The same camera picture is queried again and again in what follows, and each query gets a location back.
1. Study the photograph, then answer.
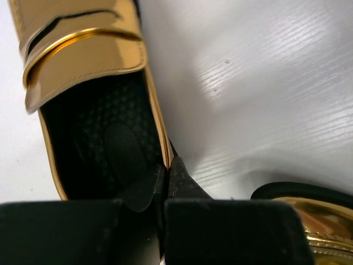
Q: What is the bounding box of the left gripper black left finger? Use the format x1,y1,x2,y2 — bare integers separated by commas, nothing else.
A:
1,166,165,264

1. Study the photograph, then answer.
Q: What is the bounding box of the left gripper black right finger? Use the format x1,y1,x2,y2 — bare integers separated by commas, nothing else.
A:
164,156,314,264

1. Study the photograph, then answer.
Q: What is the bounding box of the gold loafer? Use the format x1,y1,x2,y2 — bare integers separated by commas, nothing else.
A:
9,1,173,206
251,182,352,264

